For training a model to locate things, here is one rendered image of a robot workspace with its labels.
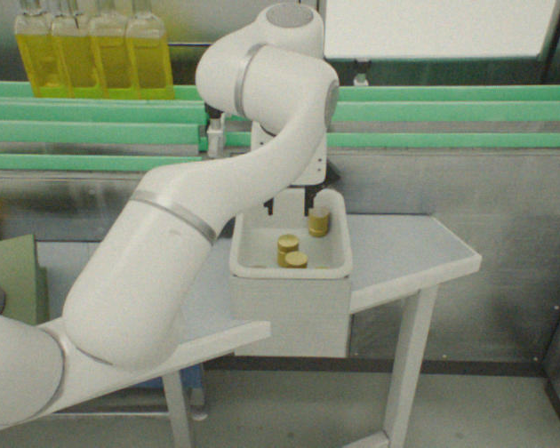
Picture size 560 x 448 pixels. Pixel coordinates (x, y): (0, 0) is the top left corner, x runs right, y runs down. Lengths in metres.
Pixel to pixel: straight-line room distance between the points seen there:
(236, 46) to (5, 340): 0.32
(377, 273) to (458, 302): 0.64
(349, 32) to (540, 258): 0.75
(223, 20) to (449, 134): 0.46
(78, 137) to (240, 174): 0.47
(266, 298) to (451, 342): 0.93
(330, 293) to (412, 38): 0.54
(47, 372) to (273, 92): 0.32
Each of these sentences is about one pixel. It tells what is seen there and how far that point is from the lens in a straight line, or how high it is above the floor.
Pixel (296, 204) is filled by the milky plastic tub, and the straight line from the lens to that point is 0.87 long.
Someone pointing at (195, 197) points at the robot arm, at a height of 1.06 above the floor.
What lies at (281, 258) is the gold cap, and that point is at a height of 0.79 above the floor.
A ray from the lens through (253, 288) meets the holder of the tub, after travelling 0.71.
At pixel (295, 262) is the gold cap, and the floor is 0.81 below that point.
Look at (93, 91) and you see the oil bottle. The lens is 0.95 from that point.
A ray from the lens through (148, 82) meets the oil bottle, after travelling 0.91.
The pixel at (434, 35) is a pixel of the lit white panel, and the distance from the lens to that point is 1.05.
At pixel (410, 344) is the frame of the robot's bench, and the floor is 0.52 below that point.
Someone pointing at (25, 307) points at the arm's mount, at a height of 0.83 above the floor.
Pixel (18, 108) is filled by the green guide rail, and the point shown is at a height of 0.96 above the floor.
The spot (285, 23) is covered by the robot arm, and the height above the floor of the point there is 1.16.
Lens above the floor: 1.29
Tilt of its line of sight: 35 degrees down
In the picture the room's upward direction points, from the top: straight up
